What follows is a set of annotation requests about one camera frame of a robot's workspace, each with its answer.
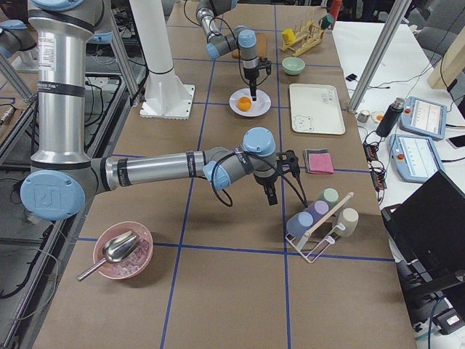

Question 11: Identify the beige cup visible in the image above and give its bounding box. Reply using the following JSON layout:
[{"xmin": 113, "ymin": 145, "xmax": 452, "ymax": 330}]
[{"xmin": 336, "ymin": 207, "xmax": 359, "ymax": 237}]

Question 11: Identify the green bowl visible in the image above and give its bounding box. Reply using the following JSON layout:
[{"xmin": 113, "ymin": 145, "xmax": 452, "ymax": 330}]
[{"xmin": 281, "ymin": 57, "xmax": 306, "ymax": 76}]

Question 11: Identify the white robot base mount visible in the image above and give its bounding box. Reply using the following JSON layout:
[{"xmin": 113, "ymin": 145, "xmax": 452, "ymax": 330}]
[{"xmin": 130, "ymin": 0, "xmax": 195, "ymax": 120}]

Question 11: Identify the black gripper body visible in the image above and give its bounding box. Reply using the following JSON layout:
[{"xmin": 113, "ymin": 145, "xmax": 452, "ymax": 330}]
[
  {"xmin": 243, "ymin": 67, "xmax": 259, "ymax": 87},
  {"xmin": 253, "ymin": 170, "xmax": 278, "ymax": 192}
]

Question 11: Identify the teach pendant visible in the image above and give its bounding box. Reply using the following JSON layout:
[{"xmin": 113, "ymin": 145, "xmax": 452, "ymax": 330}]
[
  {"xmin": 399, "ymin": 97, "xmax": 447, "ymax": 140},
  {"xmin": 387, "ymin": 134, "xmax": 445, "ymax": 183}
]

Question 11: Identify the teach pendant near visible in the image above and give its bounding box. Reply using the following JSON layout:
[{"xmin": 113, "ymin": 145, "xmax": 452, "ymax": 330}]
[{"xmin": 387, "ymin": 134, "xmax": 445, "ymax": 183}]

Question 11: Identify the orange fruit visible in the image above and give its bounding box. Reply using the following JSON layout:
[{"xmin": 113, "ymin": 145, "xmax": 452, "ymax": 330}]
[{"xmin": 236, "ymin": 96, "xmax": 252, "ymax": 111}]

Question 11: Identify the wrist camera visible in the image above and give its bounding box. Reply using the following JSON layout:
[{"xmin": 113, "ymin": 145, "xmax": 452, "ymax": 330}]
[
  {"xmin": 276, "ymin": 150, "xmax": 300, "ymax": 180},
  {"xmin": 256, "ymin": 58, "xmax": 272, "ymax": 76}
]

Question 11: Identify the grey cloth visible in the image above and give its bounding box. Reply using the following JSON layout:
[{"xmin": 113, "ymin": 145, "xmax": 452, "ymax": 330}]
[{"xmin": 304, "ymin": 149, "xmax": 328, "ymax": 173}]

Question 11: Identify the pink bowl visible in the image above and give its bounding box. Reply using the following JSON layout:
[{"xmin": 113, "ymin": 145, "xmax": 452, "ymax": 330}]
[{"xmin": 93, "ymin": 221, "xmax": 153, "ymax": 280}]

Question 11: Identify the black bottle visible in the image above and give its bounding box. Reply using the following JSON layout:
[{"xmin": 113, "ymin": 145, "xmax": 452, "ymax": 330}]
[{"xmin": 375, "ymin": 97, "xmax": 405, "ymax": 138}]

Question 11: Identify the metal scoop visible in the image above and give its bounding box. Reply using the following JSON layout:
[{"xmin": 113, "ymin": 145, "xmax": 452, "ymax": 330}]
[{"xmin": 76, "ymin": 230, "xmax": 140, "ymax": 281}]

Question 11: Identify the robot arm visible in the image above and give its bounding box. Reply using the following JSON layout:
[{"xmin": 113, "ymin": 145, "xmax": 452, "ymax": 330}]
[
  {"xmin": 195, "ymin": 0, "xmax": 261, "ymax": 101},
  {"xmin": 20, "ymin": 1, "xmax": 281, "ymax": 220}
]

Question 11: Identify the dark green mug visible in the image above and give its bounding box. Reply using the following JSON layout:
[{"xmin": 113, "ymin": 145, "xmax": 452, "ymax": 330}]
[{"xmin": 318, "ymin": 13, "xmax": 335, "ymax": 31}]

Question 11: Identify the cream bear tray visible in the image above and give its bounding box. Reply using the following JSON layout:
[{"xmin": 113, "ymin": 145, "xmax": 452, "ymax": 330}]
[{"xmin": 289, "ymin": 84, "xmax": 345, "ymax": 135}]

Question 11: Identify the yellow mug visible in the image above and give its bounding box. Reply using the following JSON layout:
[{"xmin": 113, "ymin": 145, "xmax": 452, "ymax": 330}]
[{"xmin": 281, "ymin": 28, "xmax": 296, "ymax": 45}]

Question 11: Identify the blue cup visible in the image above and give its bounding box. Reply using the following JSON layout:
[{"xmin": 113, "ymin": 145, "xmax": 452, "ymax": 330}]
[{"xmin": 286, "ymin": 211, "xmax": 314, "ymax": 238}]

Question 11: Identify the black laptop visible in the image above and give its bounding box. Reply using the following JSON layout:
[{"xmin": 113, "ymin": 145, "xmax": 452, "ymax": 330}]
[{"xmin": 381, "ymin": 170, "xmax": 464, "ymax": 316}]

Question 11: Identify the white ribbed plate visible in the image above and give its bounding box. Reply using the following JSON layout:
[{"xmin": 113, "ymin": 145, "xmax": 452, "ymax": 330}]
[{"xmin": 229, "ymin": 88, "xmax": 271, "ymax": 117}]

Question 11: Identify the white wire cup rack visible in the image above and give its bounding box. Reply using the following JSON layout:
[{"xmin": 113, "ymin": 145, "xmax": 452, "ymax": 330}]
[{"xmin": 285, "ymin": 203, "xmax": 342, "ymax": 263}]

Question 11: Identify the aluminium frame post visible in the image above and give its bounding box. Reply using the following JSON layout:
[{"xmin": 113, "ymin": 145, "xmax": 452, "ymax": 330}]
[{"xmin": 347, "ymin": 0, "xmax": 411, "ymax": 114}]

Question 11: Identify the green cup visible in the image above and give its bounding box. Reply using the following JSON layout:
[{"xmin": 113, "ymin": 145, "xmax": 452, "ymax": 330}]
[{"xmin": 320, "ymin": 188, "xmax": 339, "ymax": 206}]

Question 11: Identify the purple cup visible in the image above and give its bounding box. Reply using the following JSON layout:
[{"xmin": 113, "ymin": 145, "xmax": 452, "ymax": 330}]
[{"xmin": 305, "ymin": 200, "xmax": 329, "ymax": 222}]

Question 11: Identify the wooden mug rack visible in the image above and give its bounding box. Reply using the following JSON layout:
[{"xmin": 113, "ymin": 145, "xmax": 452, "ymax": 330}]
[{"xmin": 280, "ymin": 9, "xmax": 326, "ymax": 57}]

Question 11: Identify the wooden cutting board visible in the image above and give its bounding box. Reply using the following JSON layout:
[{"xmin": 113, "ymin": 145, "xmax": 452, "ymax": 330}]
[{"xmin": 231, "ymin": 33, "xmax": 269, "ymax": 60}]

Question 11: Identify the teach pendant far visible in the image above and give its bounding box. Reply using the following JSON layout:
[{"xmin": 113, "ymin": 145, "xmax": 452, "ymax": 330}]
[{"xmin": 399, "ymin": 97, "xmax": 447, "ymax": 140}]

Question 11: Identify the pink cloth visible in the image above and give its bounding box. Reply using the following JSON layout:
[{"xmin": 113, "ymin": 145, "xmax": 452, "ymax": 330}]
[{"xmin": 308, "ymin": 153, "xmax": 333, "ymax": 174}]

